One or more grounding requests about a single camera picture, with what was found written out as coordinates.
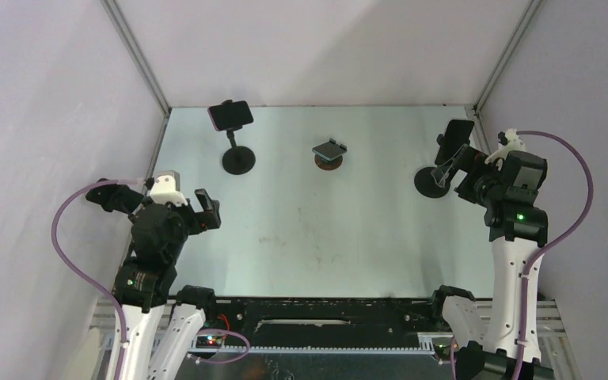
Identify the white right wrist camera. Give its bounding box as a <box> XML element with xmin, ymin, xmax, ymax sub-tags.
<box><xmin>484</xmin><ymin>128</ymin><xmax>526</xmax><ymax>165</ymax></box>

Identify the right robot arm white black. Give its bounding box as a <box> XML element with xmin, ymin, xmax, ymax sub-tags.
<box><xmin>428</xmin><ymin>145</ymin><xmax>555</xmax><ymax>379</ymax></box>

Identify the black smartphone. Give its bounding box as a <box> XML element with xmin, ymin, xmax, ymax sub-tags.
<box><xmin>435</xmin><ymin>119</ymin><xmax>475</xmax><ymax>166</ymax></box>

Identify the brown round phone stand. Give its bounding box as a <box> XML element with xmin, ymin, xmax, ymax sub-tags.
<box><xmin>314</xmin><ymin>154</ymin><xmax>343</xmax><ymax>171</ymax></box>

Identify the black phone pink case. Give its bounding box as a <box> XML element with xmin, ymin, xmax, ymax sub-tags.
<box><xmin>207</xmin><ymin>100</ymin><xmax>254</xmax><ymax>131</ymax></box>

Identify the black rear phone stand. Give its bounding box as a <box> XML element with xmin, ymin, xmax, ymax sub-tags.
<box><xmin>222</xmin><ymin>130</ymin><xmax>256</xmax><ymax>175</ymax></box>

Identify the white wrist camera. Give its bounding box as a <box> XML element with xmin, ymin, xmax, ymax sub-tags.
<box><xmin>484</xmin><ymin>128</ymin><xmax>526</xmax><ymax>165</ymax></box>
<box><xmin>148</xmin><ymin>170</ymin><xmax>188</xmax><ymax>207</ymax></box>

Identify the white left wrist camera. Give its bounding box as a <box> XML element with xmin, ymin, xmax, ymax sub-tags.
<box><xmin>148</xmin><ymin>170</ymin><xmax>188</xmax><ymax>207</ymax></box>

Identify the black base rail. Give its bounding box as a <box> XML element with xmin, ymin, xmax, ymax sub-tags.
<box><xmin>207</xmin><ymin>295</ymin><xmax>451</xmax><ymax>348</ymax></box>

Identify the black round-base phone stand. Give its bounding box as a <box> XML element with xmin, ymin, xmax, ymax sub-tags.
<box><xmin>414</xmin><ymin>134</ymin><xmax>451</xmax><ymax>199</ymax></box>

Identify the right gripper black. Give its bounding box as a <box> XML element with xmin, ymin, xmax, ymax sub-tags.
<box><xmin>432</xmin><ymin>145</ymin><xmax>506</xmax><ymax>209</ymax></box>

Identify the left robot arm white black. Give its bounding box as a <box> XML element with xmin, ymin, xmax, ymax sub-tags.
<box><xmin>108</xmin><ymin>189</ymin><xmax>221</xmax><ymax>379</ymax></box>

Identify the small teal phone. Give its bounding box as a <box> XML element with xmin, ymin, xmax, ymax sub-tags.
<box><xmin>312</xmin><ymin>139</ymin><xmax>348</xmax><ymax>162</ymax></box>

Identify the grey cable duct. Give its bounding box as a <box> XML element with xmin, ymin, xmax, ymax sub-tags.
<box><xmin>219</xmin><ymin>335</ymin><xmax>452</xmax><ymax>356</ymax></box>

